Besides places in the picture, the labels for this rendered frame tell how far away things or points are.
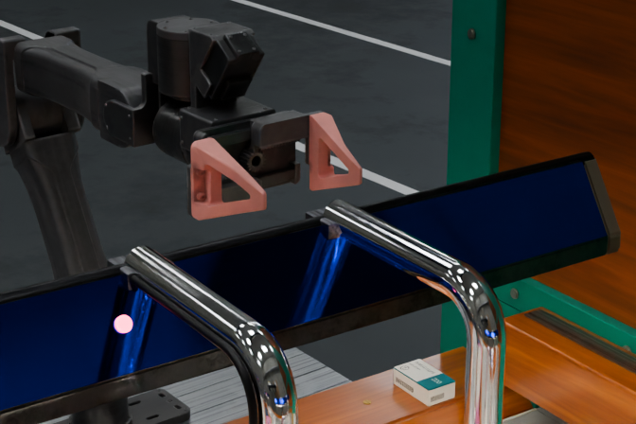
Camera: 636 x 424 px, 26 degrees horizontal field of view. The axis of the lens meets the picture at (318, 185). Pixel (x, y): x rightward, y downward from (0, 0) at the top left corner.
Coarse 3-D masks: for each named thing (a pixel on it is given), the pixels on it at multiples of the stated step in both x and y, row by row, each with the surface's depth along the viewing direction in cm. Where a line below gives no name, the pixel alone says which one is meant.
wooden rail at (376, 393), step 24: (432, 360) 150; (456, 360) 150; (360, 384) 144; (384, 384) 144; (456, 384) 144; (312, 408) 140; (336, 408) 140; (360, 408) 140; (384, 408) 140; (408, 408) 140; (432, 408) 140; (456, 408) 141; (504, 408) 143; (528, 408) 144
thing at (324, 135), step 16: (288, 112) 119; (320, 112) 119; (256, 128) 116; (272, 128) 116; (288, 128) 117; (304, 128) 118; (320, 128) 117; (336, 128) 117; (256, 144) 116; (272, 144) 117; (320, 144) 118; (336, 144) 115; (320, 160) 118; (352, 160) 114; (320, 176) 119; (336, 176) 116; (352, 176) 114
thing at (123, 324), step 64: (448, 192) 99; (512, 192) 102; (576, 192) 105; (192, 256) 88; (256, 256) 90; (320, 256) 93; (512, 256) 100; (576, 256) 104; (0, 320) 81; (64, 320) 83; (128, 320) 85; (320, 320) 91; (384, 320) 95; (0, 384) 80; (64, 384) 82; (128, 384) 84
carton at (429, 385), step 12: (420, 360) 145; (396, 372) 144; (408, 372) 143; (420, 372) 143; (432, 372) 143; (396, 384) 144; (408, 384) 142; (420, 384) 140; (432, 384) 140; (444, 384) 140; (420, 396) 141; (432, 396) 140; (444, 396) 141
